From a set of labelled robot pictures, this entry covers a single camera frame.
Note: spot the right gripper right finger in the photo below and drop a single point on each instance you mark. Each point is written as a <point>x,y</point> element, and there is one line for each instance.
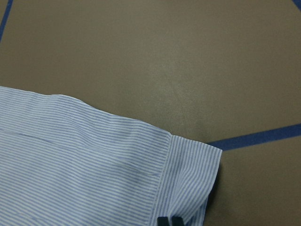
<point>177,221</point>

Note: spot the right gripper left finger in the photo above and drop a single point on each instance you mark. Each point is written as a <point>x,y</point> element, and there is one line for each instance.
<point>162,221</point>

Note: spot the light blue striped shirt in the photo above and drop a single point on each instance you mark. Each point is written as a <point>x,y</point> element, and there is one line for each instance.
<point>65,163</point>

